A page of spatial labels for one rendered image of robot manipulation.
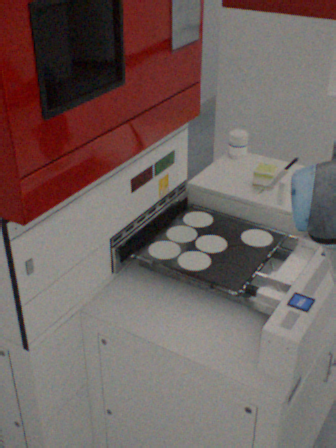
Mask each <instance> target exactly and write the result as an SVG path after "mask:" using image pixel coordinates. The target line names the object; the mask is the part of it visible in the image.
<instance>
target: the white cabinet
mask: <svg viewBox="0 0 336 448"><path fill-rule="evenodd" d="M81 327H82V336H83V345H84V354H85V364H86V372H87V382H88V391H89V400H90V409H91V419H92V428H93V436H94V446H95V448H312V447H313V445H314V443H315V441H316V438H317V436H318V434H319V432H320V430H321V428H322V426H323V424H324V423H323V421H324V419H325V417H326V416H327V414H328V412H329V410H330V408H331V405H332V403H333V401H334V399H335V397H336V308H335V311H334V313H333V315H332V317H331V318H330V320H329V322H328V324H327V325H326V326H325V328H324V330H323V332H322V333H321V335H320V337H319V339H318V340H317V342H316V344H315V346H314V348H313V349H312V350H311V352H310V355H309V357H308V359H307V361H306V362H305V364H304V366H303V368H302V370H301V371H300V373H299V375H298V377H297V378H296V379H295V381H294V383H293V384H292V386H291V388H290V390H289V392H288V393H287V395H286V399H285V400H284V402H283V403H282V402H280V401H277V400H275V399H273V398H271V397H269V396H266V395H264V394H262V393H260V392H257V391H256V390H254V389H252V388H250V387H247V386H245V385H243V384H241V383H238V382H236V381H234V380H232V379H230V378H228V377H226V376H224V375H222V374H219V373H217V372H215V371H213V370H211V369H208V368H205V367H203V366H200V365H198V364H196V363H194V362H191V361H189V360H187V359H185V358H183V357H180V356H178V355H177V354H175V353H172V352H170V351H168V350H166V349H164V348H161V347H159V346H157V345H155V344H153V343H151V342H149V341H147V340H142V339H140V338H138V337H136V336H133V335H131V334H130V333H128V332H126V331H123V330H121V329H119V328H117V327H114V326H112V325H110V324H108V323H106V322H104V321H102V320H100V319H98V318H95V317H93V316H89V315H86V314H84V313H82V312H81Z"/></svg>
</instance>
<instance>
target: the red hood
mask: <svg viewBox="0 0 336 448"><path fill-rule="evenodd" d="M203 26H204V0H0V217H1V218H3V219H5V220H8V221H10V222H13V223H15V224H20V225H23V226H25V225H26V224H29V223H31V222H33V220H35V219H36V218H38V217H40V216H41V215H43V214H44V213H46V212H47V211H49V210H51V209H52V208H54V207H55V206H57V205H58V204H59V203H61V202H62V201H65V200H67V199H69V198H70V197H72V196H73V195H75V194H76V193H78V192H80V191H81V190H83V189H84V188H85V187H86V186H88V185H90V184H91V183H93V182H94V181H96V180H98V179H101V178H102V177H104V176H105V175H107V174H108V173H109V172H111V171H112V170H114V169H115V168H117V167H119V166H120V165H122V164H123V163H125V162H126V161H128V160H130V159H131V158H132V157H135V156H137V155H138V154H140V153H141V152H143V151H144V150H146V149H148V148H149V147H151V146H152V145H154V143H156V142H158V141H159V140H161V139H162V138H164V137H166V136H167V135H169V134H172V133H173V132H175V131H177V129H179V128H180V127H182V126H183V125H185V124H187V123H188V122H190V121H191V120H193V119H195V118H196V117H198V116H199V115H200V113H201V85H202V54H203Z"/></svg>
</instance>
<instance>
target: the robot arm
mask: <svg viewBox="0 0 336 448"><path fill-rule="evenodd" d="M290 192H291V204H292V212H293V218H294V222H295V225H296V228H297V230H298V231H302V232H306V230H307V231H308V234H309V237H310V239H311V240H312V241H313V242H314V243H316V244H318V245H321V246H322V248H323V251H324V254H325V257H326V260H327V263H328V266H329V269H330V272H331V277H332V280H333V283H334V286H335V289H336V135H335V139H334V142H333V150H332V156H331V160H330V161H326V162H322V163H318V164H316V163H313V164H312V165H311V166H307V167H304V168H301V169H299V170H297V171H295V172H294V174H293V175H292V177H291V184H290Z"/></svg>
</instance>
